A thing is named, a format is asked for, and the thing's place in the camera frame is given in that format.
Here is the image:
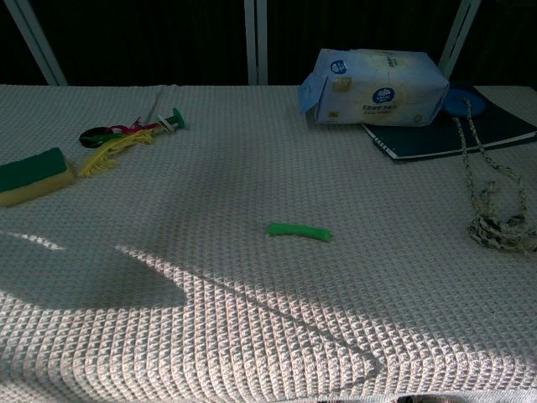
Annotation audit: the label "black pleated curtain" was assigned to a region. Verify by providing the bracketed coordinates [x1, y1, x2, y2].
[0, 0, 537, 87]

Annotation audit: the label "green white plastic peg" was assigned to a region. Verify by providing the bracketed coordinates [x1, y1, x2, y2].
[157, 107, 186, 134]

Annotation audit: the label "beige waffle-weave tablecloth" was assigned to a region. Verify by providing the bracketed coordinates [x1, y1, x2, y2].
[0, 83, 537, 403]

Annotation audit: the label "braided patterned rope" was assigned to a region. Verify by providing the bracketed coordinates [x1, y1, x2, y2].
[451, 97, 537, 254]

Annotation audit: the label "white frame post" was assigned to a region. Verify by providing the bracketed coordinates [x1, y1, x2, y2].
[244, 0, 269, 86]
[437, 0, 482, 71]
[3, 0, 68, 86]

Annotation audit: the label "blue round disc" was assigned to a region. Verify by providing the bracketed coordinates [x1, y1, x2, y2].
[442, 81, 488, 117]

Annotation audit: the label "blue white tissue pack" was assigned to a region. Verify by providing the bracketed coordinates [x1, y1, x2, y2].
[298, 48, 451, 127]

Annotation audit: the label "red and green cords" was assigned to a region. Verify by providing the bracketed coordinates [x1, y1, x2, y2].
[104, 117, 163, 138]

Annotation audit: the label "dark blue spiral notebook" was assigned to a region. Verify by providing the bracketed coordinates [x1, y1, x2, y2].
[361, 86, 537, 160]

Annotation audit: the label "small green cylinder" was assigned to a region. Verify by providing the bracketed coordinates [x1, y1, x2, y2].
[267, 221, 331, 243]

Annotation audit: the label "green and yellow sponge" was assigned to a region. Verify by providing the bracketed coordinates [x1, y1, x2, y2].
[0, 146, 80, 207]

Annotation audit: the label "black round disc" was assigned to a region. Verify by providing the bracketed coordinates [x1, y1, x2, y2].
[79, 127, 117, 149]

